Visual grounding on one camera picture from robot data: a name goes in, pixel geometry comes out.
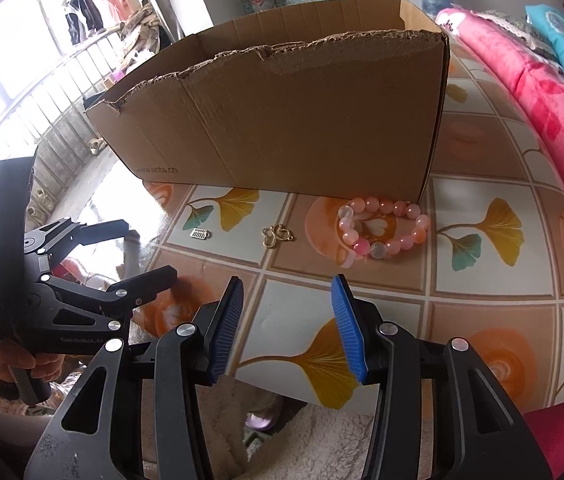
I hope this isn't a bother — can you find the pile of clothes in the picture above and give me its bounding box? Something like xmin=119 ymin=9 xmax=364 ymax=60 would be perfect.
xmin=116 ymin=2 xmax=173 ymax=81

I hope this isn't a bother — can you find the brown cardboard box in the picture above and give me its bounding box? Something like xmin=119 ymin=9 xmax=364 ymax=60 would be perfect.
xmin=84 ymin=0 xmax=450 ymax=204

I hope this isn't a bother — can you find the patterned tablecloth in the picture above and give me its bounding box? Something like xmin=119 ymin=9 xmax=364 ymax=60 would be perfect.
xmin=132 ymin=35 xmax=564 ymax=411

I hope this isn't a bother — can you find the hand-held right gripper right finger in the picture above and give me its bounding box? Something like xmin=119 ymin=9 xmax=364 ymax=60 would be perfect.
xmin=331 ymin=274 xmax=540 ymax=480

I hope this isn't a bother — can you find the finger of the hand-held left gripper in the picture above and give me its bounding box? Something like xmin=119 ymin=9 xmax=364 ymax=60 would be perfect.
xmin=24 ymin=217 xmax=130 ymax=267
xmin=39 ymin=266 xmax=179 ymax=332

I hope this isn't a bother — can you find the black hanging jacket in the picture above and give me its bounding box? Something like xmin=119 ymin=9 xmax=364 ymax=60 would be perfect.
xmin=64 ymin=0 xmax=105 ymax=36

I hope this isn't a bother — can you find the purple slipper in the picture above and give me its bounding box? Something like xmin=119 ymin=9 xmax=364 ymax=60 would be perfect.
xmin=244 ymin=402 xmax=283 ymax=431

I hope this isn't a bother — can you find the silver sequin cushion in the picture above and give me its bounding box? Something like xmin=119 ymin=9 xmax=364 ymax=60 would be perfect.
xmin=482 ymin=10 xmax=558 ymax=66

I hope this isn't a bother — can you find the gold heart charm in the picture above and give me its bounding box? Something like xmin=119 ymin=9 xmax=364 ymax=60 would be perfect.
xmin=261 ymin=224 xmax=295 ymax=250

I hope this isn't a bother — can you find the pink bead bracelet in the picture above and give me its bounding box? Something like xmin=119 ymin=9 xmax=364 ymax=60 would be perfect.
xmin=338 ymin=196 xmax=432 ymax=261

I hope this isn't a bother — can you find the pink floral quilt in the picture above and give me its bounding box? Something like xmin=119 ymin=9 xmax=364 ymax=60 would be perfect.
xmin=434 ymin=7 xmax=564 ymax=480

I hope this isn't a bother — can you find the metal window railing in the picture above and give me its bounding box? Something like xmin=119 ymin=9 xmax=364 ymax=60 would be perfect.
xmin=0 ymin=25 xmax=127 ymax=261

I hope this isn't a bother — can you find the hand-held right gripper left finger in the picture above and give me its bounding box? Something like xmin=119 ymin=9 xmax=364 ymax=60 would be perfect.
xmin=24 ymin=276 xmax=245 ymax=480

